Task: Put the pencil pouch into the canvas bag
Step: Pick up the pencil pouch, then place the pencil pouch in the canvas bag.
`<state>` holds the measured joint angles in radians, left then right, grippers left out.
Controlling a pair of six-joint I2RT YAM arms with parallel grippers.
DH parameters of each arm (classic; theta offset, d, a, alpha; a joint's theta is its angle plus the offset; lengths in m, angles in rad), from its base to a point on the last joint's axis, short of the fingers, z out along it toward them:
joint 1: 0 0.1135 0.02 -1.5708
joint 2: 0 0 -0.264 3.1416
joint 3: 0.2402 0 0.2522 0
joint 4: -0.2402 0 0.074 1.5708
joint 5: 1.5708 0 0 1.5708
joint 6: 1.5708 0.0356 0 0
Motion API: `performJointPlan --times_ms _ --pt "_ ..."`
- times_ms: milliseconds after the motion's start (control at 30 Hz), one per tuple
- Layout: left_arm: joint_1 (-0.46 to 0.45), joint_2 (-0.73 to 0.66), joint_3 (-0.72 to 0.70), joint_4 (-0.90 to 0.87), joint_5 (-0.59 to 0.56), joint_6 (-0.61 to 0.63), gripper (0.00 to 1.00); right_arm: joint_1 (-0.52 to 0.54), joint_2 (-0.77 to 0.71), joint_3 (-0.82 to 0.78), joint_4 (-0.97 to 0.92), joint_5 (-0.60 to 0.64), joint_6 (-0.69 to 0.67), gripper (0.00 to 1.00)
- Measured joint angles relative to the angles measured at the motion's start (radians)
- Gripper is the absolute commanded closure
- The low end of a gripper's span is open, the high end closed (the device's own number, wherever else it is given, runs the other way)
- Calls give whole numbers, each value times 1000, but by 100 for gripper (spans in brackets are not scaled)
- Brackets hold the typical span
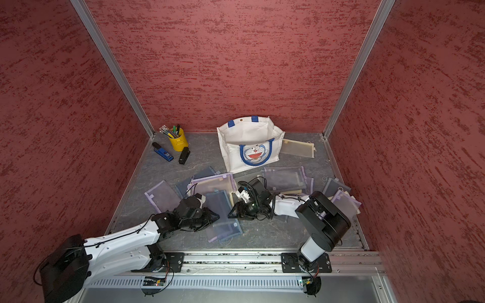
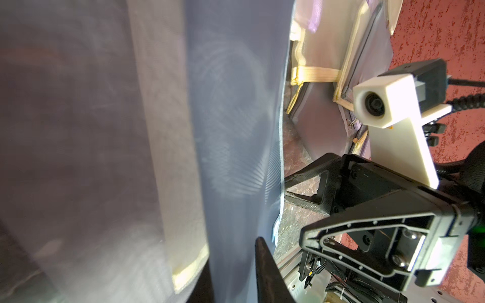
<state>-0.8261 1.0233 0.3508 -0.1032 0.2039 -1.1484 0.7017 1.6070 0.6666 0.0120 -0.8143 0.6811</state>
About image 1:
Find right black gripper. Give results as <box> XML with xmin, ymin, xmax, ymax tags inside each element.
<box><xmin>227</xmin><ymin>197</ymin><xmax>263</xmax><ymax>221</ymax></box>

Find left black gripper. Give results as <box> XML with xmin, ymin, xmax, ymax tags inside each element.
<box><xmin>180</xmin><ymin>208</ymin><xmax>221</xmax><ymax>231</ymax></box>

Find blue grey mesh pouch front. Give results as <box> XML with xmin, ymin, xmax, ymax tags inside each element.
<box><xmin>204</xmin><ymin>191</ymin><xmax>243</xmax><ymax>242</ymax></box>

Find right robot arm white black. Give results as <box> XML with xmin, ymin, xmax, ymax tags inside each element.
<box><xmin>227</xmin><ymin>177</ymin><xmax>352</xmax><ymax>271</ymax></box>

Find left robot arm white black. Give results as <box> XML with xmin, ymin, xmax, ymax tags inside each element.
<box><xmin>36</xmin><ymin>194</ymin><xmax>220</xmax><ymax>302</ymax></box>

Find purple mesh pouch on yellow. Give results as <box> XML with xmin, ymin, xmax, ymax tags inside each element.
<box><xmin>262</xmin><ymin>166</ymin><xmax>307</xmax><ymax>193</ymax></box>

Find purple mesh pouch far left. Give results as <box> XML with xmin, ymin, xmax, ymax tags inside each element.
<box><xmin>145</xmin><ymin>181</ymin><xmax>181</xmax><ymax>213</ymax></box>

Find purple trim mesh pouch centre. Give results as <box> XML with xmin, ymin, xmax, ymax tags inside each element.
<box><xmin>187</xmin><ymin>173</ymin><xmax>237</xmax><ymax>196</ymax></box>

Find white canvas Doraemon tote bag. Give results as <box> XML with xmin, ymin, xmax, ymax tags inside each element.
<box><xmin>217</xmin><ymin>116</ymin><xmax>285</xmax><ymax>174</ymax></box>

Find beige mesh pouch by bag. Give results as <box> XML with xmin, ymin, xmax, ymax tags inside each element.
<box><xmin>280</xmin><ymin>139</ymin><xmax>316</xmax><ymax>158</ymax></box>

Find grey pouch far right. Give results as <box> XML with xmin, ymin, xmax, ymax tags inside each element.
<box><xmin>323</xmin><ymin>178</ymin><xmax>351</xmax><ymax>198</ymax></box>

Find black stapler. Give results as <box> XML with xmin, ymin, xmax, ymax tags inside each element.
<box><xmin>179</xmin><ymin>146</ymin><xmax>191</xmax><ymax>165</ymax></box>

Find yellow pen cup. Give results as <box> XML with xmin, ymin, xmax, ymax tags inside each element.
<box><xmin>169</xmin><ymin>128</ymin><xmax>189</xmax><ymax>152</ymax></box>

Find blue stapler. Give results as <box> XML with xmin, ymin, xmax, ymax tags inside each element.
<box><xmin>152</xmin><ymin>142</ymin><xmax>174</xmax><ymax>162</ymax></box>

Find pens in cup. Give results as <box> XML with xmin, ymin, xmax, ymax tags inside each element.
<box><xmin>159</xmin><ymin>125</ymin><xmax>181</xmax><ymax>139</ymax></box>

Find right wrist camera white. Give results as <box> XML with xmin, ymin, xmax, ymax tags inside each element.
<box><xmin>235</xmin><ymin>186</ymin><xmax>252</xmax><ymax>203</ymax></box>

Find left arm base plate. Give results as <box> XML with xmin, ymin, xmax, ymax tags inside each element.
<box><xmin>132</xmin><ymin>252</ymin><xmax>185</xmax><ymax>273</ymax></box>

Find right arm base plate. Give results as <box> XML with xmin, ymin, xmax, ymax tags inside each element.
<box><xmin>280</xmin><ymin>252</ymin><xmax>332</xmax><ymax>275</ymax></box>

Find aluminium front rail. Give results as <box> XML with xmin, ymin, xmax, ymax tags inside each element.
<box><xmin>79</xmin><ymin>249</ymin><xmax>385</xmax><ymax>277</ymax></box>

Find right corner aluminium post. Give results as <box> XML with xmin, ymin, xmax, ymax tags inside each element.
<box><xmin>323</xmin><ymin>0</ymin><xmax>395</xmax><ymax>140</ymax></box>

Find corner aluminium post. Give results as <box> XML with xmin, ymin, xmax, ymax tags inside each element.
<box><xmin>70</xmin><ymin>0</ymin><xmax>155</xmax><ymax>139</ymax></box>
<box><xmin>323</xmin><ymin>0</ymin><xmax>395</xmax><ymax>140</ymax></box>

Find left corner aluminium post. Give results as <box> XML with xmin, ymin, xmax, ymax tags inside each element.
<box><xmin>70</xmin><ymin>0</ymin><xmax>155</xmax><ymax>139</ymax></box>

